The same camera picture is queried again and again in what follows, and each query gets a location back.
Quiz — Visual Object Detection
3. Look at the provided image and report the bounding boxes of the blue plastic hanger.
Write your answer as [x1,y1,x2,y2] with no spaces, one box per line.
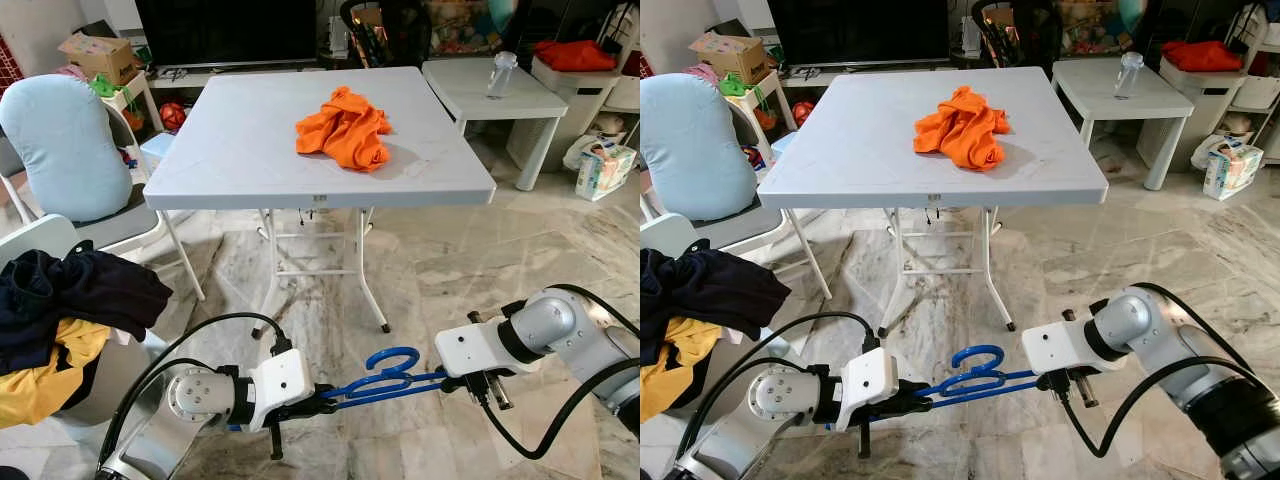
[228,346,451,433]
[915,345,1041,406]

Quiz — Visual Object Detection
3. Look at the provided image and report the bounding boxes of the dark navy garment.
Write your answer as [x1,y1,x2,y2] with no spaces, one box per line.
[0,243,174,376]
[640,243,793,366]

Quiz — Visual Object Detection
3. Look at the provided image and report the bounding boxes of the orange shirt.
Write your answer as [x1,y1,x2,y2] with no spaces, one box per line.
[295,86,394,173]
[912,86,1011,173]

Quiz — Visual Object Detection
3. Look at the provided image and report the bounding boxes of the yellow garment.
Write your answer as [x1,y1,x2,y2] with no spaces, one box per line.
[0,318,111,429]
[640,315,723,421]

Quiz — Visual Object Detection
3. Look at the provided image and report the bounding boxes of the white chair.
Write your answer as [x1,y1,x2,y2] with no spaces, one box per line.
[0,213,176,431]
[640,213,791,431]

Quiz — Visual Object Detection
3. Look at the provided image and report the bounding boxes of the white folding table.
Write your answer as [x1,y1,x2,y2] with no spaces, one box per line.
[143,66,498,336]
[757,66,1109,336]

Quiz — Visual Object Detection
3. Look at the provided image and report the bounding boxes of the small white side table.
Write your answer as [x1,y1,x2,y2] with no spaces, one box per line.
[422,58,569,191]
[1052,58,1198,191]

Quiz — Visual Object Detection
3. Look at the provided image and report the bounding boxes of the clear plastic cup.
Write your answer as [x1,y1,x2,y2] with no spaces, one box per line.
[1115,52,1146,101]
[487,52,519,101]

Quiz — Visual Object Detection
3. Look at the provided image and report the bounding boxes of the white bin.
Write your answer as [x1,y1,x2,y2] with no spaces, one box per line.
[1160,55,1251,171]
[530,55,626,171]

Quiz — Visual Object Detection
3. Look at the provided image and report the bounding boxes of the white storage shelf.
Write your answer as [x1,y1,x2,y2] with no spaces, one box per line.
[1235,0,1280,166]
[605,0,641,141]

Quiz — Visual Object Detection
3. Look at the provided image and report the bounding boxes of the red cloth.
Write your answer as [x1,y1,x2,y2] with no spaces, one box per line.
[533,38,619,73]
[1160,38,1246,73]

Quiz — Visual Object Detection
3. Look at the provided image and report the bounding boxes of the black television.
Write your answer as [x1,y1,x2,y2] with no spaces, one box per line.
[768,0,951,69]
[135,0,319,69]

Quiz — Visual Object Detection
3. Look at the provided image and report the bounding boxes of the cardboard box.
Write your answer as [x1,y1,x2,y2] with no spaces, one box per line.
[58,33,139,86]
[688,33,769,86]

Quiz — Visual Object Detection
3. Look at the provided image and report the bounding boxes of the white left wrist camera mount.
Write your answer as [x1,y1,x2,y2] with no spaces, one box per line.
[245,347,316,433]
[838,347,901,433]

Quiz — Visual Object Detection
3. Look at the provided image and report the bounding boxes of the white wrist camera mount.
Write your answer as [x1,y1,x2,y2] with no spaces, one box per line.
[245,347,316,433]
[838,347,901,433]
[436,316,518,381]
[1020,318,1101,379]

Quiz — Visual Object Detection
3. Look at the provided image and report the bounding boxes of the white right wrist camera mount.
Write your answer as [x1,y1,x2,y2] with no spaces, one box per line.
[436,316,518,381]
[1020,318,1101,379]

